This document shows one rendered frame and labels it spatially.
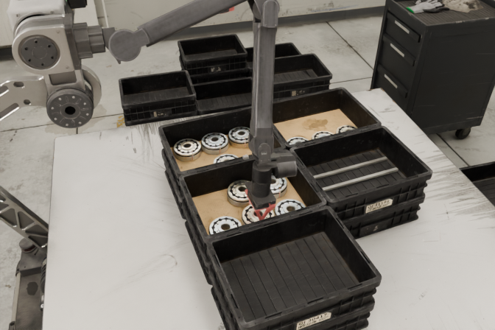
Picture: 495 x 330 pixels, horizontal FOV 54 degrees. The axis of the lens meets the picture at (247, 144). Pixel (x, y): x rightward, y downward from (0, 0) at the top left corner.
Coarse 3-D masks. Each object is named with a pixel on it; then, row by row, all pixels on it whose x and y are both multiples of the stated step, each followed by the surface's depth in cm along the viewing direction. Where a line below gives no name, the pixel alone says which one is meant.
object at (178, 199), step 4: (164, 160) 184; (164, 164) 191; (168, 168) 180; (164, 172) 194; (168, 172) 181; (168, 176) 191; (168, 180) 190; (172, 180) 175; (172, 184) 181; (172, 188) 186; (176, 188) 171; (172, 192) 185; (176, 192) 172; (176, 196) 180; (176, 200) 181; (180, 200) 168; (180, 204) 173; (180, 208) 178; (180, 212) 176; (184, 216) 175
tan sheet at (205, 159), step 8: (200, 144) 189; (224, 152) 185; (232, 152) 185; (240, 152) 185; (248, 152) 185; (176, 160) 182; (200, 160) 182; (208, 160) 182; (184, 168) 178; (192, 168) 178
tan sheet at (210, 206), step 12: (288, 180) 173; (216, 192) 168; (288, 192) 168; (204, 204) 163; (216, 204) 163; (228, 204) 163; (276, 204) 163; (204, 216) 159; (216, 216) 159; (228, 216) 159; (240, 216) 159
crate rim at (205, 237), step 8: (280, 152) 169; (240, 160) 166; (248, 160) 166; (208, 168) 163; (216, 168) 163; (184, 176) 159; (304, 176) 159; (184, 184) 156; (312, 184) 156; (184, 192) 154; (192, 200) 150; (320, 200) 151; (192, 208) 148; (304, 208) 148; (312, 208) 148; (280, 216) 145; (200, 224) 143; (248, 224) 143; (256, 224) 143; (200, 232) 141; (224, 232) 140; (232, 232) 140
